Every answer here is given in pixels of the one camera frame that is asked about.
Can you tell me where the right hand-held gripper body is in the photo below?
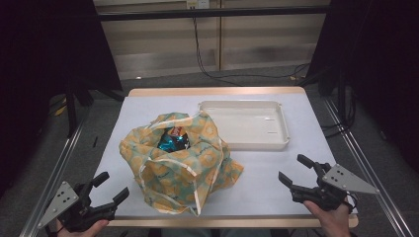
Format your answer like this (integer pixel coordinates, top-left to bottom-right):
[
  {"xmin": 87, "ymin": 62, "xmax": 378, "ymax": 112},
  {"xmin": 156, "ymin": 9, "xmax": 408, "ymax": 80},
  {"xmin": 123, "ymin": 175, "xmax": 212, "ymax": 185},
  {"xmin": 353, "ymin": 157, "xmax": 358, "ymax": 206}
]
[{"xmin": 291, "ymin": 162, "xmax": 379, "ymax": 212}]

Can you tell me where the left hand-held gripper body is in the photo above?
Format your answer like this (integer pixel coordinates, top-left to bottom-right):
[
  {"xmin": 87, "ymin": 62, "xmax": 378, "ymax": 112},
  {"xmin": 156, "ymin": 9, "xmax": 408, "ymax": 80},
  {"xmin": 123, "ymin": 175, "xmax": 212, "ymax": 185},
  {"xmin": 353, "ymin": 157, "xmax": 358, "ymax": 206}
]
[{"xmin": 37, "ymin": 181, "xmax": 117, "ymax": 232}]

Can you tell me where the orange and teal fabric bag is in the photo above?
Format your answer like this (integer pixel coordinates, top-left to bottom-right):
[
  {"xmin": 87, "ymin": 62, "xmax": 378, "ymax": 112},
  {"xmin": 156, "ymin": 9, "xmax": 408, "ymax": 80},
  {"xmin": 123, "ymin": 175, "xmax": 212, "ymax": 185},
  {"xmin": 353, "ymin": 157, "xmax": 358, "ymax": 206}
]
[{"xmin": 119, "ymin": 111, "xmax": 245, "ymax": 217}]

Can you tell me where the white plastic tray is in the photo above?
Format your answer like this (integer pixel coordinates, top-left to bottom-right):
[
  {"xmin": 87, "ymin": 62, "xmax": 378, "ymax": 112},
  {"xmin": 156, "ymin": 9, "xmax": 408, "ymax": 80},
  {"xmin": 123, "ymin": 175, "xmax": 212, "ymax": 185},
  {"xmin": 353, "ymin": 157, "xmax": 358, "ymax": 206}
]
[{"xmin": 197, "ymin": 100, "xmax": 292, "ymax": 152}]

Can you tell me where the blue chip bag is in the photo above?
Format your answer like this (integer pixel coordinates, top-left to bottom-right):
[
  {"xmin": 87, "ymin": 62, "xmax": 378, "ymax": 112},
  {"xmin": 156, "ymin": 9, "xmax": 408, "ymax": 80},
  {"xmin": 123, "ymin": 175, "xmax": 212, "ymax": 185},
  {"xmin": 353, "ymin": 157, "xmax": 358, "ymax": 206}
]
[{"xmin": 157, "ymin": 125, "xmax": 192, "ymax": 153}]

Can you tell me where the person's left hand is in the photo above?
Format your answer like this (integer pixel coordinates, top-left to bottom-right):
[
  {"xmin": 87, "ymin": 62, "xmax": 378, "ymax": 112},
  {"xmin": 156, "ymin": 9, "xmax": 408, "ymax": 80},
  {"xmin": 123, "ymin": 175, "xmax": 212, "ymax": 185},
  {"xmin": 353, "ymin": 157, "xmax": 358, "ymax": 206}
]
[{"xmin": 55, "ymin": 218, "xmax": 110, "ymax": 237}]

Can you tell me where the person's right hand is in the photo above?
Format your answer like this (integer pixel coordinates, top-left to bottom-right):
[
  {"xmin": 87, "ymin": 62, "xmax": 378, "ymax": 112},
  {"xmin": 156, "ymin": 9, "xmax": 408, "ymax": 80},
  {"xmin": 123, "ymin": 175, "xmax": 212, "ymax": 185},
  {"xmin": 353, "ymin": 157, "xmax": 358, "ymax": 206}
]
[{"xmin": 302, "ymin": 199, "xmax": 353, "ymax": 237}]

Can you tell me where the pale blue table mat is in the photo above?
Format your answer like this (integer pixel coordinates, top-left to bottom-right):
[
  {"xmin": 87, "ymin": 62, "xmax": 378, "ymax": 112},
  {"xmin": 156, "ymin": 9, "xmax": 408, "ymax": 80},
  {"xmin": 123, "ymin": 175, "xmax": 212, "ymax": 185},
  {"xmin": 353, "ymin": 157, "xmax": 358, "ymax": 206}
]
[{"xmin": 89, "ymin": 93, "xmax": 359, "ymax": 218}]

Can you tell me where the black metal stand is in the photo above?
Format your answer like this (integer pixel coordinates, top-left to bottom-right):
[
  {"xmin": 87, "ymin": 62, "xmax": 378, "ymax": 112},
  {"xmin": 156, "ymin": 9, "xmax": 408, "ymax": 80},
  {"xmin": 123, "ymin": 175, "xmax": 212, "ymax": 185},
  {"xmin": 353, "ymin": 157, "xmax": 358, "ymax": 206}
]
[
  {"xmin": 297, "ymin": 65, "xmax": 354, "ymax": 127},
  {"xmin": 64, "ymin": 78, "xmax": 126, "ymax": 138}
]

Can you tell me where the person's clothing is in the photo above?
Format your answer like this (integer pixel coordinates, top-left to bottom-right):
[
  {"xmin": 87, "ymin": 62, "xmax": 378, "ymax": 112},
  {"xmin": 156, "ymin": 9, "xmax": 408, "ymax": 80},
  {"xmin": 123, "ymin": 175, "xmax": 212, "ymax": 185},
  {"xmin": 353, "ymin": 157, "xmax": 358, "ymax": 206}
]
[{"xmin": 161, "ymin": 228, "xmax": 273, "ymax": 237}]

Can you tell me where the wooden table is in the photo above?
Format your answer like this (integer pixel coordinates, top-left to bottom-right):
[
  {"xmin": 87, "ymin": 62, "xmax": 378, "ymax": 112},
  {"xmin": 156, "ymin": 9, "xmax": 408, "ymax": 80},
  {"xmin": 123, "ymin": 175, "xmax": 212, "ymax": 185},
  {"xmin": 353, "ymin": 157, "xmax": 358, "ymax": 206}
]
[{"xmin": 105, "ymin": 86, "xmax": 360, "ymax": 229}]

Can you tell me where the dark curtain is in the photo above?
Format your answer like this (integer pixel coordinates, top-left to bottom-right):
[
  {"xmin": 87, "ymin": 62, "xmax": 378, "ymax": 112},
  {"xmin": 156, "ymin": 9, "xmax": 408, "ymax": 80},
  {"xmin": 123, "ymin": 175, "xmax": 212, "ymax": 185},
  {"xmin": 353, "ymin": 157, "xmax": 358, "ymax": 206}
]
[
  {"xmin": 305, "ymin": 0, "xmax": 419, "ymax": 174},
  {"xmin": 0, "ymin": 0, "xmax": 124, "ymax": 198}
]

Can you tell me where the black horizontal bar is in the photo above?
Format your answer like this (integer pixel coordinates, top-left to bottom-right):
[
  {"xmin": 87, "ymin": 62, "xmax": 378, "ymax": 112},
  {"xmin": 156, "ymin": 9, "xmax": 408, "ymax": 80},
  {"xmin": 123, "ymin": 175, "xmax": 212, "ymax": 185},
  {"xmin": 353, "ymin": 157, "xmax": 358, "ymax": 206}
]
[{"xmin": 98, "ymin": 5, "xmax": 331, "ymax": 22}]

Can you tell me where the right hand-held gripper cable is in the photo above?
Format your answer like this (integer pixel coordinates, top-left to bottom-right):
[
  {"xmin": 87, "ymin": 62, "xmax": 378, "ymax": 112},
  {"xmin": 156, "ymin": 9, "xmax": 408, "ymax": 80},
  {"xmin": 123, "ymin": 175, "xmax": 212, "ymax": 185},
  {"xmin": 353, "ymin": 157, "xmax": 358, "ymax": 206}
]
[{"xmin": 345, "ymin": 193, "xmax": 360, "ymax": 213}]

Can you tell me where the aluminium floor rail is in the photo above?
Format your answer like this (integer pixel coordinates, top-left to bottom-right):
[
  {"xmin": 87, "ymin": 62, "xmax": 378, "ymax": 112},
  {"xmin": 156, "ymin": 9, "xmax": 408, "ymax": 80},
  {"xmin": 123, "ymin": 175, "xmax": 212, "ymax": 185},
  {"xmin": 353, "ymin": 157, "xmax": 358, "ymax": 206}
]
[
  {"xmin": 19, "ymin": 108, "xmax": 91, "ymax": 237},
  {"xmin": 323, "ymin": 97, "xmax": 413, "ymax": 237}
]

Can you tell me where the black floor cable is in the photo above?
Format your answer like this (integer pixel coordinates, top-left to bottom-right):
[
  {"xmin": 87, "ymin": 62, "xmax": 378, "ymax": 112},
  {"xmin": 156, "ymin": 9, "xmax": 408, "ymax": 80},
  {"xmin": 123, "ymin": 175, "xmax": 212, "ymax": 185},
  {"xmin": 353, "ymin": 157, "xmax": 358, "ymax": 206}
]
[{"xmin": 320, "ymin": 95, "xmax": 359, "ymax": 139}]

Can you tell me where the black wall cable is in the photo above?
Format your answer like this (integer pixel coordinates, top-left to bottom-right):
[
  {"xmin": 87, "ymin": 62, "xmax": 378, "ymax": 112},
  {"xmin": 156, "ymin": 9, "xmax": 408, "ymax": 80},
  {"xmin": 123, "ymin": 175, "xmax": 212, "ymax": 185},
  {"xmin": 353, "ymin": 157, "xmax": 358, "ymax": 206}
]
[{"xmin": 192, "ymin": 17, "xmax": 311, "ymax": 88}]

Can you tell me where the white wall socket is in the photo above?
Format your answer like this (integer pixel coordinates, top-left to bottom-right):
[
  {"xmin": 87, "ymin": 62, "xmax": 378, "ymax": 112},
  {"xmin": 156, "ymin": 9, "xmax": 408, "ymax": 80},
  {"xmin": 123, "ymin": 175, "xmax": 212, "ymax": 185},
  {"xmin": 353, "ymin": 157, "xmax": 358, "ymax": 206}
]
[{"xmin": 186, "ymin": 0, "xmax": 210, "ymax": 10}]

